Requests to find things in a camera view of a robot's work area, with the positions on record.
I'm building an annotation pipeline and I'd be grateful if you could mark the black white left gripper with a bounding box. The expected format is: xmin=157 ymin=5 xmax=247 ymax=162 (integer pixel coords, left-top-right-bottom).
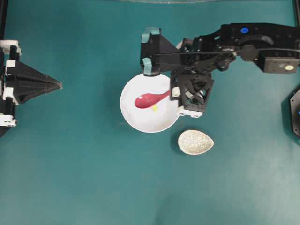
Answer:
xmin=0 ymin=40 xmax=62 ymax=127

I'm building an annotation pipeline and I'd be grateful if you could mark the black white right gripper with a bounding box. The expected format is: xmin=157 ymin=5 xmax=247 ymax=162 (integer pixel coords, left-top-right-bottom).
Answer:
xmin=170 ymin=71 xmax=214 ymax=118

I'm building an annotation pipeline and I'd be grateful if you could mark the red plastic spoon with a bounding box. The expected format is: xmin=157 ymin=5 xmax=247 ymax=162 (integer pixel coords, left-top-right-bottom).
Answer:
xmin=135 ymin=90 xmax=171 ymax=109

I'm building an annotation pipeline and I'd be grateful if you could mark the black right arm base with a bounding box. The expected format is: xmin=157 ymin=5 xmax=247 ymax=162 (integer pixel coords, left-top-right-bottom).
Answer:
xmin=281 ymin=86 xmax=300 ymax=142

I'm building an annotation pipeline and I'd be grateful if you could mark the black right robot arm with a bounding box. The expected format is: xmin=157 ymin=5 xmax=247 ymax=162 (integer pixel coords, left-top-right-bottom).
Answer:
xmin=170 ymin=22 xmax=300 ymax=118

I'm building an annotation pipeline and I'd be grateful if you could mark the white round bowl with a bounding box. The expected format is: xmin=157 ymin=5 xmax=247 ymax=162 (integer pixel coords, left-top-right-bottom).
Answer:
xmin=120 ymin=74 xmax=179 ymax=133

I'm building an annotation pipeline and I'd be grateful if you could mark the speckled ceramic spoon rest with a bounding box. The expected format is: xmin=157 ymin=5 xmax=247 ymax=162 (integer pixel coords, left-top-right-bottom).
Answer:
xmin=178 ymin=129 xmax=214 ymax=155

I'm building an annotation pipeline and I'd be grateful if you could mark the black left frame post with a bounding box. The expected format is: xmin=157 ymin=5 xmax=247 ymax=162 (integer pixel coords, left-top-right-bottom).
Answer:
xmin=0 ymin=0 xmax=8 ymax=40

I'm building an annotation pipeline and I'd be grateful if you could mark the black frame post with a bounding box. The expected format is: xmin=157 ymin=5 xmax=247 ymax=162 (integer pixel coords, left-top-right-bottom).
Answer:
xmin=292 ymin=0 xmax=300 ymax=27
xmin=0 ymin=0 xmax=8 ymax=40

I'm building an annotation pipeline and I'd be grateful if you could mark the black cable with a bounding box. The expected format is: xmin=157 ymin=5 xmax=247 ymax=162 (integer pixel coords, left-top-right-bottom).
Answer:
xmin=150 ymin=48 xmax=300 ymax=58

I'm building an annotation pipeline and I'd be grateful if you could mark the black right frame post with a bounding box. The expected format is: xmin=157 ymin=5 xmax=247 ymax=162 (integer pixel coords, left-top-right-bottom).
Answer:
xmin=292 ymin=0 xmax=300 ymax=27

